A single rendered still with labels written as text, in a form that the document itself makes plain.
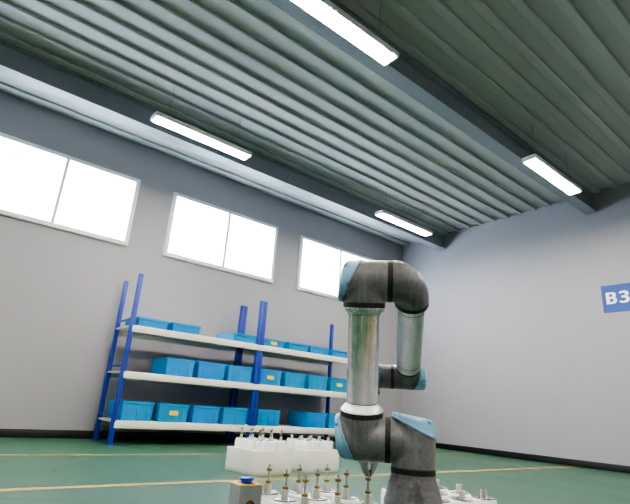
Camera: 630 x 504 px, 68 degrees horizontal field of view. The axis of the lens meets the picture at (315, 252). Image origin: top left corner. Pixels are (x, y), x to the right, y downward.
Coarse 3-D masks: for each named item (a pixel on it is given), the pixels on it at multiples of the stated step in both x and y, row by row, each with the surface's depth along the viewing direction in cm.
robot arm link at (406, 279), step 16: (400, 272) 125; (416, 272) 128; (400, 288) 125; (416, 288) 126; (400, 304) 129; (416, 304) 128; (400, 320) 135; (416, 320) 133; (400, 336) 138; (416, 336) 136; (400, 352) 142; (416, 352) 140; (400, 368) 146; (416, 368) 144; (400, 384) 148; (416, 384) 148
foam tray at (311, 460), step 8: (288, 448) 424; (296, 448) 417; (296, 456) 414; (304, 456) 406; (312, 456) 408; (320, 456) 414; (328, 456) 420; (336, 456) 426; (296, 464) 411; (304, 464) 404; (312, 464) 406; (320, 464) 412; (336, 464) 424; (304, 472) 402; (312, 472) 405; (320, 472) 411
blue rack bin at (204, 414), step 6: (192, 408) 585; (198, 408) 586; (204, 408) 591; (210, 408) 596; (216, 408) 601; (192, 414) 582; (198, 414) 585; (204, 414) 590; (210, 414) 595; (216, 414) 601; (186, 420) 590; (192, 420) 579; (198, 420) 584; (204, 420) 589; (210, 420) 594; (216, 420) 599
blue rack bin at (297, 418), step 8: (288, 416) 720; (296, 416) 705; (304, 416) 690; (312, 416) 692; (320, 416) 701; (288, 424) 716; (296, 424) 701; (304, 424) 687; (312, 424) 690; (320, 424) 698
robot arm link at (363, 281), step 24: (360, 264) 128; (384, 264) 127; (360, 288) 126; (384, 288) 125; (360, 312) 126; (360, 336) 126; (360, 360) 126; (360, 384) 125; (360, 408) 124; (336, 432) 124; (360, 432) 122; (384, 432) 122; (360, 456) 123; (384, 456) 121
